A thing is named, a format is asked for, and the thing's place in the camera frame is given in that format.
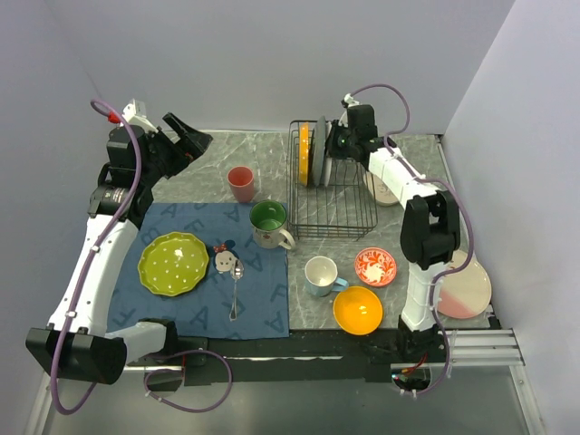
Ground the orange polka dot plate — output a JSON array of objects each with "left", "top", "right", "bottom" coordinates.
[{"left": 298, "top": 122, "right": 310, "bottom": 187}]

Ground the light blue mug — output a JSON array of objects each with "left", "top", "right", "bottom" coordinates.
[{"left": 304, "top": 256, "right": 350, "bottom": 297}]

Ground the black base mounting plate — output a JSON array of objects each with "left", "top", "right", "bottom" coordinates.
[{"left": 124, "top": 328, "right": 454, "bottom": 386}]

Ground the pink plastic cup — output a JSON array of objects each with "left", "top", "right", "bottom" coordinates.
[{"left": 227, "top": 166, "right": 255, "bottom": 203}]

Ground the blue floral plate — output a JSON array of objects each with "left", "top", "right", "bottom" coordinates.
[{"left": 311, "top": 116, "right": 326, "bottom": 187}]

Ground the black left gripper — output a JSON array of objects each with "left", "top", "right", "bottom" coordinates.
[{"left": 139, "top": 112, "right": 212, "bottom": 186}]

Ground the orange bowl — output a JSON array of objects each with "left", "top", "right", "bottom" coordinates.
[{"left": 333, "top": 286, "right": 383, "bottom": 336}]

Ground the pink white round plate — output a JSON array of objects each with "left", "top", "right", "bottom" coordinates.
[{"left": 438, "top": 259, "right": 492, "bottom": 320}]

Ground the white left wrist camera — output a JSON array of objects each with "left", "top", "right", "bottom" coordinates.
[{"left": 105, "top": 99, "right": 158, "bottom": 132}]

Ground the green-inside floral mug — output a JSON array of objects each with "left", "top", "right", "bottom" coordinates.
[{"left": 249, "top": 200, "right": 295, "bottom": 250}]

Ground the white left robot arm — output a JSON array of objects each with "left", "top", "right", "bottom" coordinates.
[{"left": 25, "top": 113, "right": 213, "bottom": 384}]

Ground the black wire dish rack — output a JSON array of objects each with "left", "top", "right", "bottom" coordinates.
[{"left": 286, "top": 120, "right": 378, "bottom": 240}]

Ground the cream square cartoon dish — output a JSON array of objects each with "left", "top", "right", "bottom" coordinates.
[{"left": 363, "top": 172, "right": 399, "bottom": 207}]

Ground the aluminium rail frame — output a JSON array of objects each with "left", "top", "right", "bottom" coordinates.
[{"left": 447, "top": 329, "right": 525, "bottom": 367}]

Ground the silver spoon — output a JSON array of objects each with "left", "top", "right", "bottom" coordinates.
[{"left": 229, "top": 259, "right": 244, "bottom": 322}]

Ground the teal rim white plate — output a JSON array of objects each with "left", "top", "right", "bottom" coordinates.
[{"left": 322, "top": 156, "right": 333, "bottom": 187}]

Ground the green polka dot plate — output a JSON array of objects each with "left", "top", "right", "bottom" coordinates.
[{"left": 137, "top": 232, "right": 209, "bottom": 297}]

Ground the blue letter-print cloth mat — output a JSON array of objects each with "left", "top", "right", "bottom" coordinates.
[{"left": 107, "top": 203, "right": 289, "bottom": 340}]

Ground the red white patterned dish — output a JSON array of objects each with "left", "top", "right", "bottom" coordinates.
[{"left": 354, "top": 246, "right": 397, "bottom": 287}]

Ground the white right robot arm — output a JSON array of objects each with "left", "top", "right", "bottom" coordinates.
[{"left": 326, "top": 102, "right": 460, "bottom": 362}]

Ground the cartoon mouse spoon rest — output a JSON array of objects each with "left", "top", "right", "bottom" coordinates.
[{"left": 208, "top": 239, "right": 238, "bottom": 274}]

